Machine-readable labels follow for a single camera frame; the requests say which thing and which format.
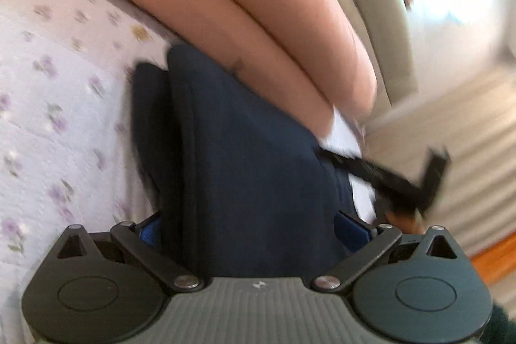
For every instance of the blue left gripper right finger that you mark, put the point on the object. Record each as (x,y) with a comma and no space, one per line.
(353,233)

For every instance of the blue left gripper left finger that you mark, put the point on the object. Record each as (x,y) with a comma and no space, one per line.
(149,231)

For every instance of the navy striped track pants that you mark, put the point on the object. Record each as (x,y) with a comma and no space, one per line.
(241,187)

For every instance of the beige striped rug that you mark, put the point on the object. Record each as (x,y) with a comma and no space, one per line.
(475,123)

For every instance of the floral white bedspread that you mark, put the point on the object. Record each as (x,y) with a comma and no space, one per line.
(66,154)

